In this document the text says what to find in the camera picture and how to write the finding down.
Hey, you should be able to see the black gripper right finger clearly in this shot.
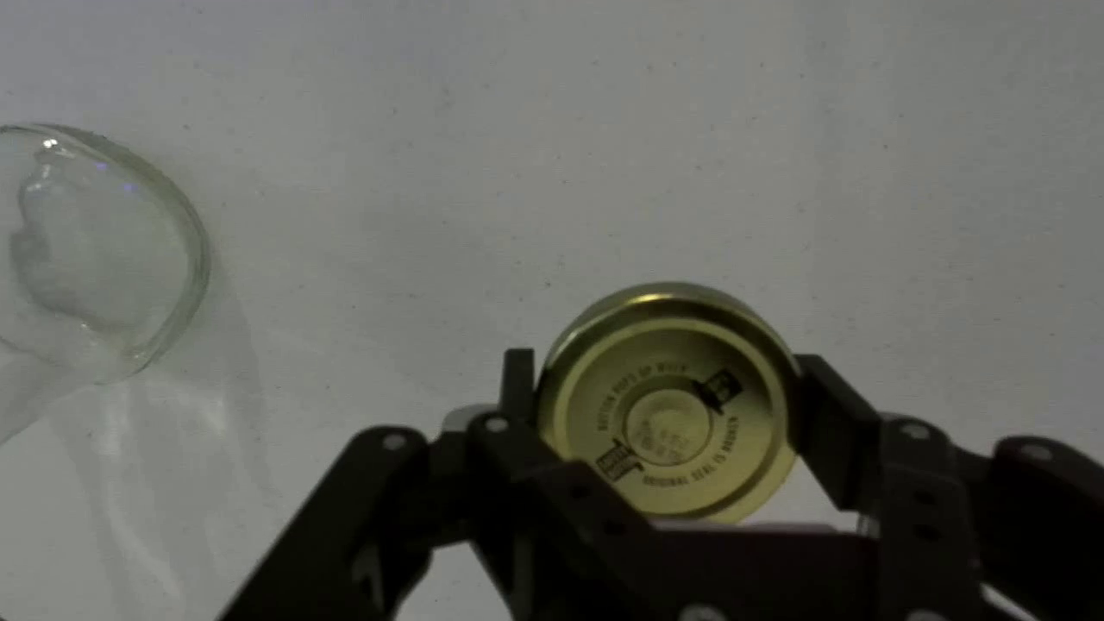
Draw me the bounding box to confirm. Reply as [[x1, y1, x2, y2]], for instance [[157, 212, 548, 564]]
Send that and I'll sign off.
[[790, 353, 1104, 621]]

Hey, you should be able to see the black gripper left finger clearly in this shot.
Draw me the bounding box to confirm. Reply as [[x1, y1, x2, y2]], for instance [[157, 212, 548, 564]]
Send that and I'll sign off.
[[219, 346, 705, 621]]

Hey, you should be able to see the gold metal jar lid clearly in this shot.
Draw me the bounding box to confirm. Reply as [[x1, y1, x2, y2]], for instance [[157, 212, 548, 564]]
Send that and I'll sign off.
[[536, 279, 804, 526]]

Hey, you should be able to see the clear glass jar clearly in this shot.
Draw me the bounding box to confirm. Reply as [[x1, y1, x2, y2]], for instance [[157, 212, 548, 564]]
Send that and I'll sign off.
[[0, 121, 280, 621]]

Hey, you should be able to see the white rectangular board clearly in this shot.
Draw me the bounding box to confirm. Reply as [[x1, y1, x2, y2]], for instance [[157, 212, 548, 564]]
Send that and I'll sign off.
[[0, 0, 1104, 621]]

